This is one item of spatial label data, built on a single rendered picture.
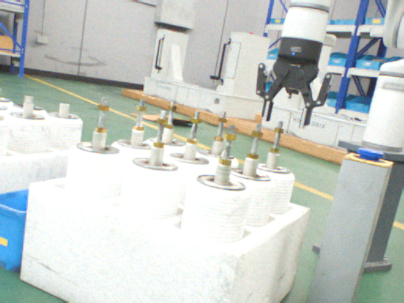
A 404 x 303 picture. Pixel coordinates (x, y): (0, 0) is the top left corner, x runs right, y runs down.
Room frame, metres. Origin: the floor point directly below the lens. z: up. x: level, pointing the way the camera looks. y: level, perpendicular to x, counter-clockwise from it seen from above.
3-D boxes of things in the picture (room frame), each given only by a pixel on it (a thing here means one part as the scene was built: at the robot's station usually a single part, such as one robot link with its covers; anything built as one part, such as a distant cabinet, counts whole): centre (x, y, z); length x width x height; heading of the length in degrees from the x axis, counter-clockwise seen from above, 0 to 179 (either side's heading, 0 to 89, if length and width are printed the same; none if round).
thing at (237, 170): (0.82, -0.13, 0.25); 0.08 x 0.08 x 0.01
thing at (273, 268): (0.87, -0.03, 0.09); 0.39 x 0.39 x 0.18; 62
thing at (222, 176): (0.71, -0.08, 0.26); 0.02 x 0.02 x 0.03
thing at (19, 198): (0.96, 0.22, 0.06); 0.30 x 0.11 x 0.12; 152
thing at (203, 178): (0.71, -0.08, 0.25); 0.08 x 0.08 x 0.01
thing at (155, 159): (0.77, 0.03, 0.26); 0.02 x 0.02 x 0.03
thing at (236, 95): (5.08, -0.17, 0.45); 1.61 x 0.57 x 0.74; 31
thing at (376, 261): (1.21, -0.50, 0.15); 0.15 x 0.15 x 0.30; 31
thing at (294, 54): (0.92, -0.19, 0.45); 0.08 x 0.08 x 0.09
